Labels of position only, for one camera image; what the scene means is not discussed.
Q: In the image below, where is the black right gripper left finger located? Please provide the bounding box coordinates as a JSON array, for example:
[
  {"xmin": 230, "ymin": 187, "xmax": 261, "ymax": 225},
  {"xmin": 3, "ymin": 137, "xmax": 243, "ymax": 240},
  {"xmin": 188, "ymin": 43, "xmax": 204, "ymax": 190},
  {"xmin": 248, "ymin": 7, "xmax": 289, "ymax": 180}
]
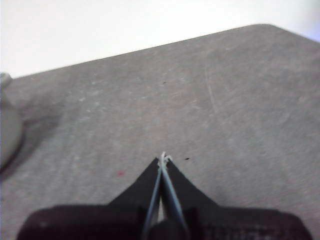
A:
[{"xmin": 16, "ymin": 156, "xmax": 162, "ymax": 240}]

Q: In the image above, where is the pale green electric pot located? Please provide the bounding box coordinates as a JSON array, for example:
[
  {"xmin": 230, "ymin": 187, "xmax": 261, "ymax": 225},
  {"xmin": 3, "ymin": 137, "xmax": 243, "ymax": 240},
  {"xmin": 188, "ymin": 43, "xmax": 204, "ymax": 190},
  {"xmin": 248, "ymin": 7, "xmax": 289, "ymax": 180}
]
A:
[{"xmin": 0, "ymin": 72, "xmax": 23, "ymax": 173}]

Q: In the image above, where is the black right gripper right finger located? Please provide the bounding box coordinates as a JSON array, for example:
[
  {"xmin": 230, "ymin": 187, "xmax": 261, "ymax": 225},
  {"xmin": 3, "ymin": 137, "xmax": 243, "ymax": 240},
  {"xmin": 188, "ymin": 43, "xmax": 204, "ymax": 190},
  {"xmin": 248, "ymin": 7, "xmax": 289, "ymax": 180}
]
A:
[{"xmin": 161, "ymin": 155, "xmax": 314, "ymax": 240}]

